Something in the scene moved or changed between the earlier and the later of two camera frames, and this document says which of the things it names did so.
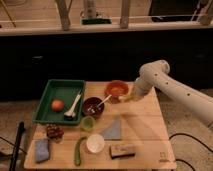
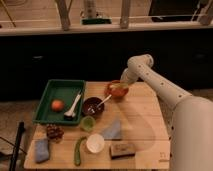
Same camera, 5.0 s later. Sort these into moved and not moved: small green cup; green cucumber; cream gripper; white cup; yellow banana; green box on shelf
Moved: cream gripper; yellow banana
Not moved: white cup; green box on shelf; small green cup; green cucumber
